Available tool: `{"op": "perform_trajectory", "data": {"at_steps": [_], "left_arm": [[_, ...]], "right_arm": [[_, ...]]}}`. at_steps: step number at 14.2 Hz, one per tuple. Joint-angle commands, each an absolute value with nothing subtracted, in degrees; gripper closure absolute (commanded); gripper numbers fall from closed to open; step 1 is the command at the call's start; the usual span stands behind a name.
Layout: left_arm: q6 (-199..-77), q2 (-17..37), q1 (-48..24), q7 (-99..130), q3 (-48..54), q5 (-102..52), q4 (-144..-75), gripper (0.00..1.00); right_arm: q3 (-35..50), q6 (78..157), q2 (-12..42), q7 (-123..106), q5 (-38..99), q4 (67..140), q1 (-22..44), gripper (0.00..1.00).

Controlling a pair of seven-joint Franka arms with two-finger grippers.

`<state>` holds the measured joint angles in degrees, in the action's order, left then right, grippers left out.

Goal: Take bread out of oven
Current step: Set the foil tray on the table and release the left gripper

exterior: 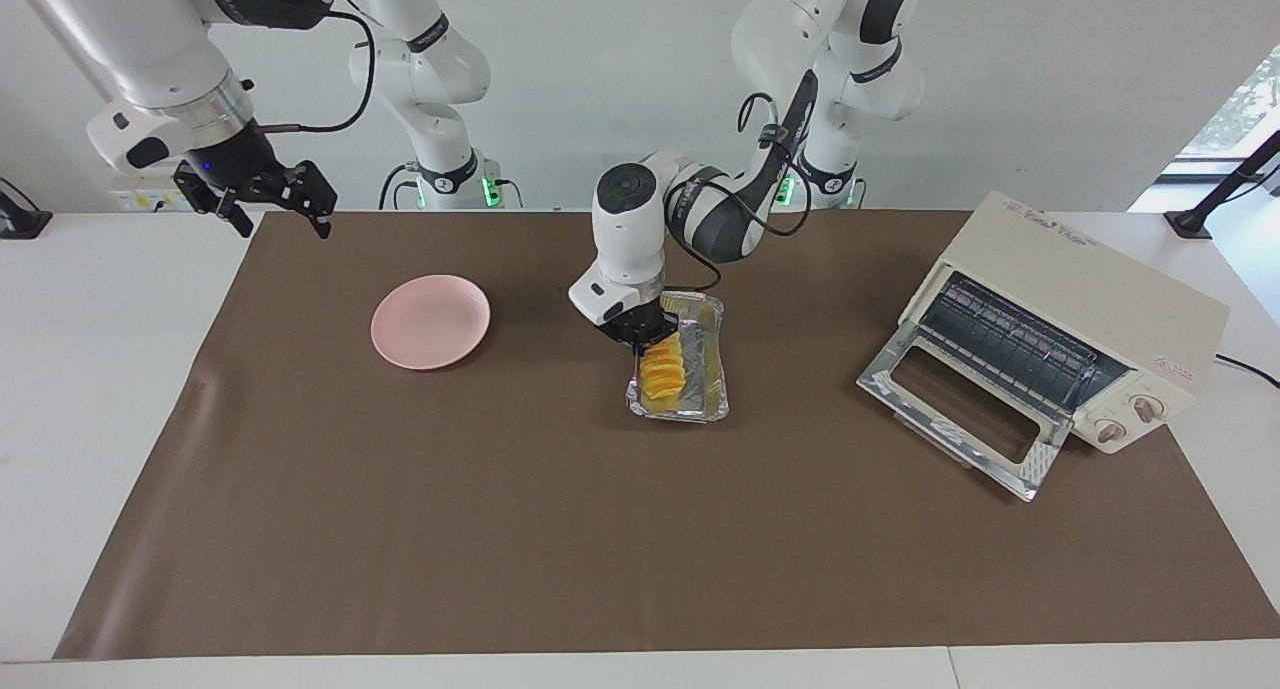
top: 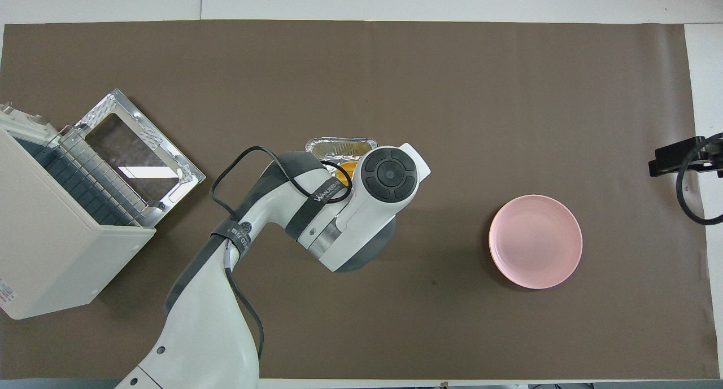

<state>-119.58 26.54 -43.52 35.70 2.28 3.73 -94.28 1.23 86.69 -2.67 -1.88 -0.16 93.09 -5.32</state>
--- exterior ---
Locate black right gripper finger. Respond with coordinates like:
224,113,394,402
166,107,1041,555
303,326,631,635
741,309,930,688
285,160,337,240
173,164,253,238

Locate golden ridged bread loaf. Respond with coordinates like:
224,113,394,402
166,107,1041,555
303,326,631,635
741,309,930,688
640,334,691,402

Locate aluminium foil baking tray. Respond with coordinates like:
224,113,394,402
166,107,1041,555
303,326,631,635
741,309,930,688
627,291,729,425

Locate silver framed glass oven door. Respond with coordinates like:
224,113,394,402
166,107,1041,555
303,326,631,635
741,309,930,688
857,321,1076,502

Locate cream white toaster oven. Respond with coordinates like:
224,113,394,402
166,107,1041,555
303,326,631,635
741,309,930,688
898,191,1231,456

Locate white power strip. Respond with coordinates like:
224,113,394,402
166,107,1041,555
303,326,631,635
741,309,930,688
108,167,186,213

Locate pink round plate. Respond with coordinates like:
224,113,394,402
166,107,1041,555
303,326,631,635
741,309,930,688
370,274,492,372

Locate brown table mat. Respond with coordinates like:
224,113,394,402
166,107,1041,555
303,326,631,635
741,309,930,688
52,207,1280,662

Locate black clamp stand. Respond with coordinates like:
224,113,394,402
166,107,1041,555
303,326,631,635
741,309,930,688
1165,129,1280,240

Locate window with green view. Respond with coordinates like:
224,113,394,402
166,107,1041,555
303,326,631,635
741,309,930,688
1170,44,1280,165

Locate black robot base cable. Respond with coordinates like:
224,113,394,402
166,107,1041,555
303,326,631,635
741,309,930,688
377,162,414,210

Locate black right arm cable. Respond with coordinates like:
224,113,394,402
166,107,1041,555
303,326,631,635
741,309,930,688
250,9,377,135

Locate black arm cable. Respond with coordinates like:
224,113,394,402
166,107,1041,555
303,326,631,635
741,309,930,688
670,91,816,292
250,9,377,135

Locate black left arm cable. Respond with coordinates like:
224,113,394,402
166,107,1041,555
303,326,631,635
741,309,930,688
670,91,816,292

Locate black desk bracket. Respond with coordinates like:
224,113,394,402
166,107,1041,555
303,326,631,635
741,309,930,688
0,177,53,240

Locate metal wire oven rack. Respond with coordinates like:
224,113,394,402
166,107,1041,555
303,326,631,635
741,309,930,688
920,274,1131,410

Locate black oven power cord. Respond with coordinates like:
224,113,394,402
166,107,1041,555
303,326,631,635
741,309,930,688
1215,353,1280,390

